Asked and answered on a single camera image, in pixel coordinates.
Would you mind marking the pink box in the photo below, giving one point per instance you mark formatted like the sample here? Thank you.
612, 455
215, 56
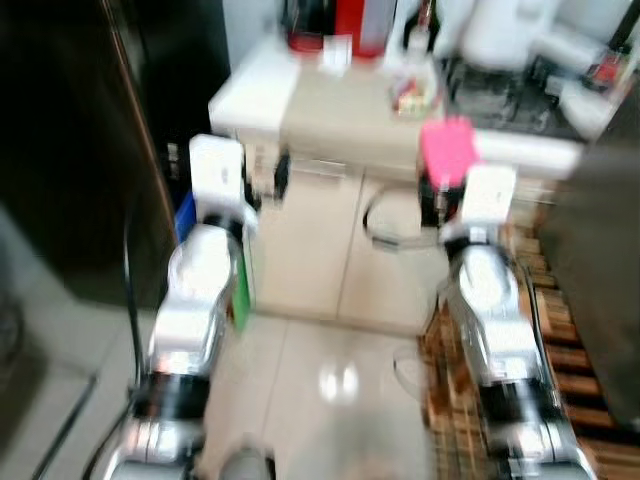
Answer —
450, 150

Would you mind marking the grey fridge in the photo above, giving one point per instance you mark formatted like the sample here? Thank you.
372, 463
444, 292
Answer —
600, 280

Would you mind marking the beige kitchen cabinet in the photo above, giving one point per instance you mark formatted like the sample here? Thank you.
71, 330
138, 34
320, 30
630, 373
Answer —
330, 230

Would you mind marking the green cutting board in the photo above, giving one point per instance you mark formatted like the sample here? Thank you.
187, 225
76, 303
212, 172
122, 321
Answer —
241, 295

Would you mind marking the black dish rack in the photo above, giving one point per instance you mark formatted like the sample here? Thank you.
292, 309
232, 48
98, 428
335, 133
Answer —
510, 100

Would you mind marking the dark red pot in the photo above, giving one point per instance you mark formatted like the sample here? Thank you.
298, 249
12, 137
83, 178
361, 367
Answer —
308, 30

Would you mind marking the red canister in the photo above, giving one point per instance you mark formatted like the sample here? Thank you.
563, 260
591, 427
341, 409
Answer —
365, 25

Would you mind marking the white kitchen appliance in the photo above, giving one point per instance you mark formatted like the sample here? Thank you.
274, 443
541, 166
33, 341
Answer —
520, 30

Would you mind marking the wooden slatted rack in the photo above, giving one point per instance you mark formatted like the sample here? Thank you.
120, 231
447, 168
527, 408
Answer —
580, 360

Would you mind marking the dark tall cabinet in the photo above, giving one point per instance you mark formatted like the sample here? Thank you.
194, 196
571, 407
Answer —
70, 150

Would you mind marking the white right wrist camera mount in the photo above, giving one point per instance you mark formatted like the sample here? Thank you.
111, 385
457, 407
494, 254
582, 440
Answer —
490, 195

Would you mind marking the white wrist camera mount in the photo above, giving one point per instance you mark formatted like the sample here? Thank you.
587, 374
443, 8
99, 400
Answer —
490, 195
217, 165

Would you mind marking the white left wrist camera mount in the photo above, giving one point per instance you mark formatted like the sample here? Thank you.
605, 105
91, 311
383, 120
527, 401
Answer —
217, 165

